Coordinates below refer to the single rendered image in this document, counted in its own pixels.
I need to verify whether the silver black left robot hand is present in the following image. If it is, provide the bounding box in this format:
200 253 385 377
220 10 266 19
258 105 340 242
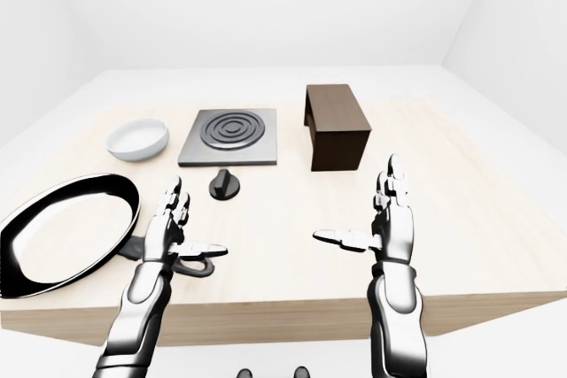
142 175 229 266

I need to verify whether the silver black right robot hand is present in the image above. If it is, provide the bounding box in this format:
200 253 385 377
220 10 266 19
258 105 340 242
313 153 416 266

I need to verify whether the round black stove knob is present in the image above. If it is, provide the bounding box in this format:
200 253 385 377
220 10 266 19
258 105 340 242
208 168 243 201

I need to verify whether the flat dark stove plate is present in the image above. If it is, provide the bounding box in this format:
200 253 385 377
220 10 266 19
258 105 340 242
177 108 279 169

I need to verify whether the black frying pan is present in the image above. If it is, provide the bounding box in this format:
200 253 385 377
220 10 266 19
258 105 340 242
0 173 215 300

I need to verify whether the white bowl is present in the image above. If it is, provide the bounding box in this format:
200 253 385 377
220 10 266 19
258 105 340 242
105 118 171 162

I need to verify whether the dark brown wooden box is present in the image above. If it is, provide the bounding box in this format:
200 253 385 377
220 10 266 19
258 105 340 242
303 83 372 173

